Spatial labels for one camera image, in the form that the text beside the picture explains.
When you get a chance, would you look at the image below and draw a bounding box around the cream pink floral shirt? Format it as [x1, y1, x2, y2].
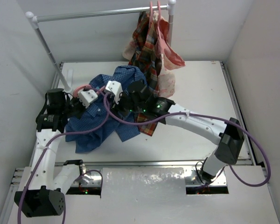
[122, 12, 185, 98]

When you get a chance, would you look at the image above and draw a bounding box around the white metal clothes rack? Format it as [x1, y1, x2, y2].
[25, 0, 176, 93]

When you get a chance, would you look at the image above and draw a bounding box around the purple cable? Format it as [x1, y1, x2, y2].
[103, 92, 272, 189]
[16, 93, 112, 224]

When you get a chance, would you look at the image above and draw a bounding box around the red plaid shirt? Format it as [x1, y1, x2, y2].
[128, 11, 159, 137]

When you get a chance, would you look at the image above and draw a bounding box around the blue checked shirt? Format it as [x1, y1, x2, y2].
[64, 65, 147, 154]

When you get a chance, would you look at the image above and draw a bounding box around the white foam front panel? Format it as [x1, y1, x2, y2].
[21, 166, 278, 224]

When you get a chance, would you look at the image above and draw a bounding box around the pink hanger with plaid shirt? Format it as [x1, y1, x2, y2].
[147, 1, 154, 33]

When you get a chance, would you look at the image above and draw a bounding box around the pink hanger with floral shirt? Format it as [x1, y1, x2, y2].
[157, 0, 171, 56]

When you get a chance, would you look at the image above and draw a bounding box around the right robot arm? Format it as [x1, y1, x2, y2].
[105, 81, 245, 184]

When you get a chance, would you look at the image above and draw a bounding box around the pink plastic hanger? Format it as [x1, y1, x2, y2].
[72, 84, 105, 98]

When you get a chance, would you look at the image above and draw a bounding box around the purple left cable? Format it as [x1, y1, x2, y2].
[16, 93, 112, 224]

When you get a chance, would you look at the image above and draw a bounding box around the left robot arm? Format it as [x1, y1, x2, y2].
[14, 88, 83, 221]

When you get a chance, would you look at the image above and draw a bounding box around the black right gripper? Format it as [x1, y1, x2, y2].
[107, 90, 146, 121]

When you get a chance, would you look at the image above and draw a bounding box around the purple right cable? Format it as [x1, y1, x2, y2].
[103, 92, 272, 189]

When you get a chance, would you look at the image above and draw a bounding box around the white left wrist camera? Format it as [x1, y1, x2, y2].
[78, 90, 98, 108]

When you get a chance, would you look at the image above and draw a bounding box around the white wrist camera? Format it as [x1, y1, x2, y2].
[105, 81, 123, 104]
[78, 90, 98, 108]

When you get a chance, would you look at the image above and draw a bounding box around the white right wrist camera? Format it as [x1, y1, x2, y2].
[105, 81, 123, 104]

